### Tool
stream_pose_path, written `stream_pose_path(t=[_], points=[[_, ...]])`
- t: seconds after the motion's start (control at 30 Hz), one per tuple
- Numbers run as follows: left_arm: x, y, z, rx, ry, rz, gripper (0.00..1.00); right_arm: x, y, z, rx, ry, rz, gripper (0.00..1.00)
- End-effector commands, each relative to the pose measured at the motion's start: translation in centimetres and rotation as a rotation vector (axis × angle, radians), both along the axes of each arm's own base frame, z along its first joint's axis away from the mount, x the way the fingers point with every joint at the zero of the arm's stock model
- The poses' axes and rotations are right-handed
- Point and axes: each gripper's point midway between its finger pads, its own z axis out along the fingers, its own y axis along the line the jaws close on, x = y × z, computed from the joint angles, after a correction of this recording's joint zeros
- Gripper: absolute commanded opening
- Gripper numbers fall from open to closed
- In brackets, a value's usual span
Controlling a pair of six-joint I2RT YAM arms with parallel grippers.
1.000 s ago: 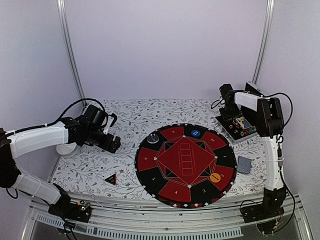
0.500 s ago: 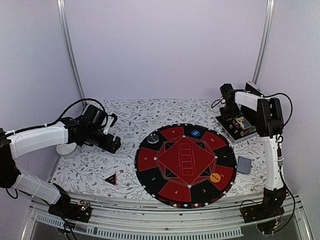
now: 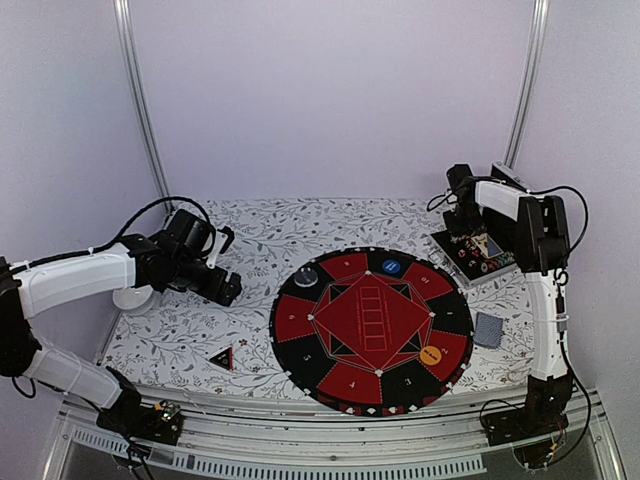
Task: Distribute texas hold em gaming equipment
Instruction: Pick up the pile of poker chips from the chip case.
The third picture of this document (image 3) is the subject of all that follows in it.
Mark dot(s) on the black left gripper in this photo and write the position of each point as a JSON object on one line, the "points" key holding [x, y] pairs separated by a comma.
{"points": [[212, 291]]}

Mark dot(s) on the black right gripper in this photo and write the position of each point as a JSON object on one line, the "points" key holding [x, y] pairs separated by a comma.
{"points": [[454, 230]]}

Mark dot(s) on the blue small blind button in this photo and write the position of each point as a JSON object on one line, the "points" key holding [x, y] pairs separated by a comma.
{"points": [[391, 266]]}

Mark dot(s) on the black dealer button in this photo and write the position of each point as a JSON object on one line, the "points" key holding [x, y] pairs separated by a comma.
{"points": [[305, 277]]}

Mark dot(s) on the orange big blind button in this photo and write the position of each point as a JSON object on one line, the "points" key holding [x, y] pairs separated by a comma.
{"points": [[430, 355]]}

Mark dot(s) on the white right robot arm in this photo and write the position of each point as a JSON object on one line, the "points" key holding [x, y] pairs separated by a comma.
{"points": [[541, 248]]}

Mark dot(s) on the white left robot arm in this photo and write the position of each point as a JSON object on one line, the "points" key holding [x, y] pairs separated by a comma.
{"points": [[31, 288]]}

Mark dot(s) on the aluminium poker chip case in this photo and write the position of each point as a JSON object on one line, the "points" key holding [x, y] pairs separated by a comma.
{"points": [[481, 258]]}

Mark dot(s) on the white round dish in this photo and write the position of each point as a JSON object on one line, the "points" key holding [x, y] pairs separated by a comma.
{"points": [[134, 301]]}

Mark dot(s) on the floral patterned tablecloth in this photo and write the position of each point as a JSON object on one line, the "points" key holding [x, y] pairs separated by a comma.
{"points": [[167, 349]]}

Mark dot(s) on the triangular red black token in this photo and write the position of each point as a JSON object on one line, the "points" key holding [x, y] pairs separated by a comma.
{"points": [[223, 359]]}

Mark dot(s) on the blue playing card deck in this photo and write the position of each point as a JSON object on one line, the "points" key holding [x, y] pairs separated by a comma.
{"points": [[488, 331]]}

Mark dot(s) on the round red black poker mat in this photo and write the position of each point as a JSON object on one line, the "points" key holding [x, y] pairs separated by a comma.
{"points": [[352, 341]]}

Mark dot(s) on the right aluminium frame post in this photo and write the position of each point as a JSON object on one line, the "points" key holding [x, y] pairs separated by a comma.
{"points": [[532, 62]]}

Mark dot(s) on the aluminium frame post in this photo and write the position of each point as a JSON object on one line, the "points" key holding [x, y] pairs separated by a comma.
{"points": [[125, 31], [532, 62]]}

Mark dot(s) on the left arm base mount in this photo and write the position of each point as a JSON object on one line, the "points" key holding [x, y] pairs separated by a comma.
{"points": [[160, 423]]}

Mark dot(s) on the aluminium front rail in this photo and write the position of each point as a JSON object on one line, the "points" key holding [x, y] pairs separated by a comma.
{"points": [[227, 437]]}

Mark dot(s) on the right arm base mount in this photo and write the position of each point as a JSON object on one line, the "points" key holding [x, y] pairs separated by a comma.
{"points": [[525, 425]]}

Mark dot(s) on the left aluminium frame post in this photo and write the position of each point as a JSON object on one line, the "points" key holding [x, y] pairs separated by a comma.
{"points": [[125, 31]]}

